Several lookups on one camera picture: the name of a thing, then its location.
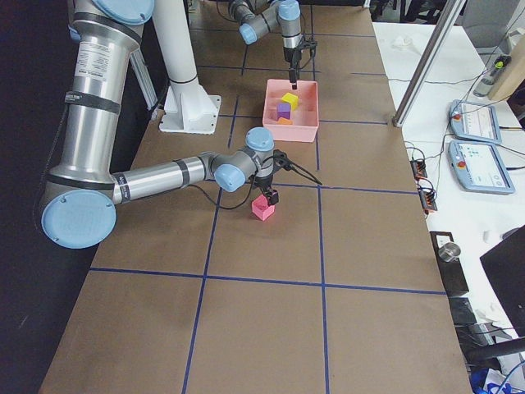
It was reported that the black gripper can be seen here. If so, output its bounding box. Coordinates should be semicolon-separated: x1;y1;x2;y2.
283;35;317;89
254;175;279;205

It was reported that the red foam block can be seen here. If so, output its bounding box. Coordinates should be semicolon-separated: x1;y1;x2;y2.
251;195;276;221

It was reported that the yellow foam block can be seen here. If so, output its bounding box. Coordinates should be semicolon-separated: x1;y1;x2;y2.
281;92;299;111

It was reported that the purple foam block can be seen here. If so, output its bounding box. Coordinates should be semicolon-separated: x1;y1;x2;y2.
276;102;291;120

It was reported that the orange foam block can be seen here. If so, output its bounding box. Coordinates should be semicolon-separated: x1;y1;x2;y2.
277;117;293;125

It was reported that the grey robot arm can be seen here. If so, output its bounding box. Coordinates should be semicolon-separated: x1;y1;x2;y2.
39;1;278;249
228;0;317;90

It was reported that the pink plastic bin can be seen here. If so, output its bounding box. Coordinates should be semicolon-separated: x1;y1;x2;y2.
262;79;319;143

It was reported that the orange black connector upper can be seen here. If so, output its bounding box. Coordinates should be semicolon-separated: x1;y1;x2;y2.
410;158;427;180

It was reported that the orange black connector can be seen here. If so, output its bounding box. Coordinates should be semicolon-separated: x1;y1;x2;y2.
410;158;427;180
418;187;437;213

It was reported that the orange black connector lower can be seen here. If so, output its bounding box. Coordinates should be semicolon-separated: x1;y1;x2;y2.
418;187;437;213

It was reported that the metal cup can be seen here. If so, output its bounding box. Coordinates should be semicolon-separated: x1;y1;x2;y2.
437;242;461;263

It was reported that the upper teach pendant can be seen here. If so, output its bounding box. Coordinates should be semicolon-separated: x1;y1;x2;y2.
449;100;502;144

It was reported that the teach pendant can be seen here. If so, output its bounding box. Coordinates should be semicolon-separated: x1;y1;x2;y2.
449;100;502;144
448;140;515;195

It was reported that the lower teach pendant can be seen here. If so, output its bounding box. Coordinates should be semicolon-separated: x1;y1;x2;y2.
448;140;515;195

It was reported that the wooden board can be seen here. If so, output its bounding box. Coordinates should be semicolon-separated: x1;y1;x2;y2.
488;37;525;101

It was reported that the black monitor corner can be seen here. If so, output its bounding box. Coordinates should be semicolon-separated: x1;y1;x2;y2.
481;228;524;337

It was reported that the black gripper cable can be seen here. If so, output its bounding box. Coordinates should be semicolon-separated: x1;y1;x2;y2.
188;149;323;211

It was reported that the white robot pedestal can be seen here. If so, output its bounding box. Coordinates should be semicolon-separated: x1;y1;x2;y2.
153;0;221;135

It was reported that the aluminium frame post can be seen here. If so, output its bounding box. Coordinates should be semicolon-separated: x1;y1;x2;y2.
392;0;466;128

